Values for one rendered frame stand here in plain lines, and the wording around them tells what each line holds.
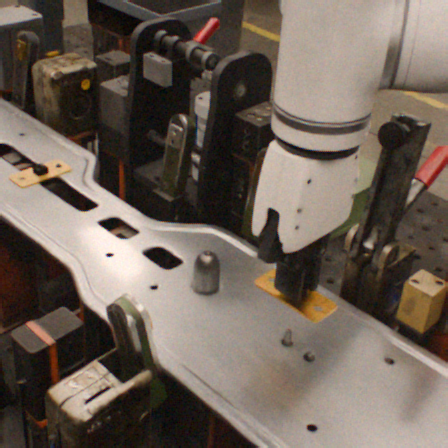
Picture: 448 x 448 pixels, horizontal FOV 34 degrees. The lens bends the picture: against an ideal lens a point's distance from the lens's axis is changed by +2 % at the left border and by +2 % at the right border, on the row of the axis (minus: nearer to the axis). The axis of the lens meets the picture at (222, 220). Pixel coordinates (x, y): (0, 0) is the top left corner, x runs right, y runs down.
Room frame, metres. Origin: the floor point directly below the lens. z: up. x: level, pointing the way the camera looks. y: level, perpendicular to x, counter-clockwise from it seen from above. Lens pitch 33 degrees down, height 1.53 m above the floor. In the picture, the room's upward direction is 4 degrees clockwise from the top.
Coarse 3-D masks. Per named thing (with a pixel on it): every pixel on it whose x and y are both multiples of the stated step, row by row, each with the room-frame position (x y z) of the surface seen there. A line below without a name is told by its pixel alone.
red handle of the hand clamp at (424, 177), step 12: (432, 156) 0.75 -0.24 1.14; (444, 156) 0.75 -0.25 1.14; (420, 168) 0.75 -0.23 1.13; (432, 168) 0.74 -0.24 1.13; (420, 180) 0.73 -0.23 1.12; (432, 180) 0.73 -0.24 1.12; (420, 192) 0.72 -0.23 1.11; (408, 204) 0.71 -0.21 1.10; (372, 240) 0.67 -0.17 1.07; (372, 252) 0.67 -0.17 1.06
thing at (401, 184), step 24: (408, 120) 0.69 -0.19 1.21; (384, 144) 0.66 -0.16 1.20; (408, 144) 0.68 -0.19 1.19; (384, 168) 0.69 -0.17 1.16; (408, 168) 0.67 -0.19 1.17; (384, 192) 0.68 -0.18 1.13; (408, 192) 0.68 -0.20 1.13; (384, 216) 0.68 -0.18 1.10; (360, 240) 0.68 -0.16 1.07; (384, 240) 0.66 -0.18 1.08
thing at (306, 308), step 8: (272, 272) 0.60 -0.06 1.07; (256, 280) 0.59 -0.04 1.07; (264, 280) 0.59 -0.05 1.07; (264, 288) 0.57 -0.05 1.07; (272, 288) 0.58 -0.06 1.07; (304, 288) 0.57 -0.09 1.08; (272, 296) 0.57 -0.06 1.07; (280, 296) 0.56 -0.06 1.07; (304, 296) 0.57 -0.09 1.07; (312, 296) 0.57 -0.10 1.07; (320, 296) 0.57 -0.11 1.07; (288, 304) 0.55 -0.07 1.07; (296, 304) 0.55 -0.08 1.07; (304, 304) 0.55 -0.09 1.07; (312, 304) 0.55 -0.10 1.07; (320, 304) 0.56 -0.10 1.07; (328, 304) 0.56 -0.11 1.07; (336, 304) 0.56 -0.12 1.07; (304, 312) 0.54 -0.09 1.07; (312, 312) 0.54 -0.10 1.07; (320, 312) 0.54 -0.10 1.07; (328, 312) 0.54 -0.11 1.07; (312, 320) 0.53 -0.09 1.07; (320, 320) 0.53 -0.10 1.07
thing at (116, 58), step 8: (96, 56) 1.11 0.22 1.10; (104, 56) 1.10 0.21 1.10; (112, 56) 1.11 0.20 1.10; (120, 56) 1.11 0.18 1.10; (128, 56) 1.11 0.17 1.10; (104, 64) 1.09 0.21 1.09; (112, 64) 1.08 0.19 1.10; (120, 64) 1.09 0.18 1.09; (128, 64) 1.10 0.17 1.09; (104, 72) 1.09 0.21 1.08; (112, 72) 1.08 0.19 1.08; (120, 72) 1.08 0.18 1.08; (128, 72) 1.10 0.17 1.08; (104, 80) 1.09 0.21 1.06; (104, 152) 1.11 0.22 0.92; (104, 160) 1.11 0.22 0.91
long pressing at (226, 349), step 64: (0, 128) 1.02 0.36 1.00; (0, 192) 0.83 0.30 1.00; (64, 256) 0.70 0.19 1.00; (128, 256) 0.70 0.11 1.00; (192, 256) 0.71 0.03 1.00; (256, 256) 0.72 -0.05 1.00; (192, 320) 0.60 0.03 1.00; (256, 320) 0.60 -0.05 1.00; (192, 384) 0.51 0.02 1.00; (256, 384) 0.51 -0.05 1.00; (320, 384) 0.52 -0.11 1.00; (384, 384) 0.52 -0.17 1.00
